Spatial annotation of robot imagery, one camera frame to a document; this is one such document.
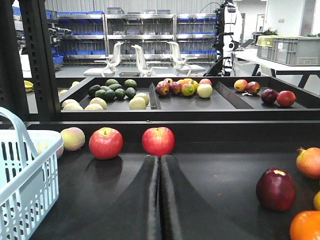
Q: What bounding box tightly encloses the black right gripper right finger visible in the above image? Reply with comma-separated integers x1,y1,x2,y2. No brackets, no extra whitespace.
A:
160,155,253,240

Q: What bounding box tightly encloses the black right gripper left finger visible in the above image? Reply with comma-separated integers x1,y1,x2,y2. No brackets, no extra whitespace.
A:
72,155,161,240

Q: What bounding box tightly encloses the grey plastic crate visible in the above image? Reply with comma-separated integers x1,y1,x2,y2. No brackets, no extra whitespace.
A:
256,35,320,67

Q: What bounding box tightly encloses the light blue plastic basket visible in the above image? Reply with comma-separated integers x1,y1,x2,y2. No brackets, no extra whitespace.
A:
0,107,63,240

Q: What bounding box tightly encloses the black upright rack post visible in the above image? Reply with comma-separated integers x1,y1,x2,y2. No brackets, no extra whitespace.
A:
0,0,61,122

